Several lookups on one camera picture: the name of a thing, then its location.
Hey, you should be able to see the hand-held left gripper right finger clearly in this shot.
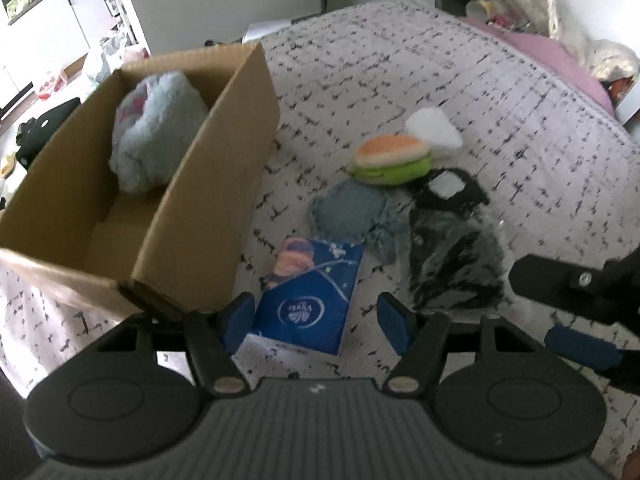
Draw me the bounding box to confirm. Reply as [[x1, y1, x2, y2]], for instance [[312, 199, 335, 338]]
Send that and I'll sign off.
[[377, 293, 549, 396]]

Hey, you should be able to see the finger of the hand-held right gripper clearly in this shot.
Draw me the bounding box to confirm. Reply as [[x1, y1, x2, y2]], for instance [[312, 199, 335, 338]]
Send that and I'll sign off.
[[545, 326, 622, 372], [508, 255, 609, 319]]

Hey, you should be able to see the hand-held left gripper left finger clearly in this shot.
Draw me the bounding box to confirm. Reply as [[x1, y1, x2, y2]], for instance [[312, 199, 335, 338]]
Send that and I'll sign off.
[[89, 292, 256, 397]]

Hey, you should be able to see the blue tissue packet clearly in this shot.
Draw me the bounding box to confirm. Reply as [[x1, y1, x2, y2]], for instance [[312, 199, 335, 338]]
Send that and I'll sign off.
[[249, 236, 365, 356]]

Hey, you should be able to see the dark cloth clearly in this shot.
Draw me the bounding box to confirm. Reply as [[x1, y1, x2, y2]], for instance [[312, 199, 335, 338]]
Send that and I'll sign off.
[[407, 207, 506, 312]]

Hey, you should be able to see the grey-blue plush toy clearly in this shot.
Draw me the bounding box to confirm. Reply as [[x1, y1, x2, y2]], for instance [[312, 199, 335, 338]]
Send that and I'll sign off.
[[308, 181, 412, 264]]

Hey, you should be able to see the brown cardboard box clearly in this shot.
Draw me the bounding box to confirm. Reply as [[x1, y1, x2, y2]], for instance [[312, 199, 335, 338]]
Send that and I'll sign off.
[[0, 42, 282, 322]]

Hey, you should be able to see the black plush with white patch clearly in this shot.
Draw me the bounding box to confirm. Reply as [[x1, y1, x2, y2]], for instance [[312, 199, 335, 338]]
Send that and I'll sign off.
[[412, 168, 490, 217]]

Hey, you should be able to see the burger plush toy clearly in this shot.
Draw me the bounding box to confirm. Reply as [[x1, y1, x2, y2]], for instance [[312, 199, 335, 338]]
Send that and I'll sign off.
[[352, 133, 434, 187]]

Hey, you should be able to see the white cloth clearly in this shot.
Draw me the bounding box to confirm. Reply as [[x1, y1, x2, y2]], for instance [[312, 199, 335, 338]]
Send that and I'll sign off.
[[404, 106, 464, 150]]

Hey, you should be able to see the light blue fluffy plush toy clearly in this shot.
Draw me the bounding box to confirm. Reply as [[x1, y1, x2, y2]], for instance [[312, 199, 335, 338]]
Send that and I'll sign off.
[[110, 71, 210, 194]]

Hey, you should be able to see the pink pillow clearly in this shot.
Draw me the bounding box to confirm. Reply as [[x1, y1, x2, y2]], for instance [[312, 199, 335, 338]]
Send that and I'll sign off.
[[459, 16, 617, 112]]

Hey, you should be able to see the white floral pillow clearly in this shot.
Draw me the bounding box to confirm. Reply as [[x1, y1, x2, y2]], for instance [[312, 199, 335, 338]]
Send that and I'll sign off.
[[574, 38, 640, 84]]

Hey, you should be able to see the white black-patterned bedspread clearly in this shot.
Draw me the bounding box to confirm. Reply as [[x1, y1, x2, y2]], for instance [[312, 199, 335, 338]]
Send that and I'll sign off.
[[0, 0, 640, 467]]

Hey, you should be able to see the black dice cushion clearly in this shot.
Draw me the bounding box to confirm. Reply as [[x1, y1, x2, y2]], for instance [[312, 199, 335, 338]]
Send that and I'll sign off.
[[14, 98, 82, 166]]

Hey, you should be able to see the paper cup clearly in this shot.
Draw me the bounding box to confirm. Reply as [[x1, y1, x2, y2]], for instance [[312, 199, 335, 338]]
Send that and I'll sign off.
[[464, 0, 497, 19]]

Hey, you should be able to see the white plastic bag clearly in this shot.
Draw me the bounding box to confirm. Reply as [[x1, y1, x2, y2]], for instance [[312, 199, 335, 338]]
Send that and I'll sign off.
[[81, 35, 151, 87]]

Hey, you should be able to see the red snack bag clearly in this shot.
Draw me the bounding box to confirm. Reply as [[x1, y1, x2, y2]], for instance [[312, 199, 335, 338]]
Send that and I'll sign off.
[[35, 77, 62, 102]]

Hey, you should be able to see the white slim rack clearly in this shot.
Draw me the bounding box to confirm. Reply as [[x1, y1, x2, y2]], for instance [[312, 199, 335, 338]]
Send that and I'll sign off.
[[100, 0, 139, 44]]

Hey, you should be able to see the white kitchen cabinet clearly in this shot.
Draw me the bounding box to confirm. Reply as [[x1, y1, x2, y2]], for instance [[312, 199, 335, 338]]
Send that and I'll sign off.
[[0, 0, 132, 111]]

